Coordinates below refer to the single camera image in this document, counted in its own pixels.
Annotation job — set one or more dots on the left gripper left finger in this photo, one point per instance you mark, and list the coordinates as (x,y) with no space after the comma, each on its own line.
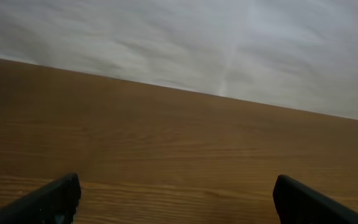
(51,202)

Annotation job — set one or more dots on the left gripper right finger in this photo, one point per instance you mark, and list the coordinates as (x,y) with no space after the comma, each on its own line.
(303,205)

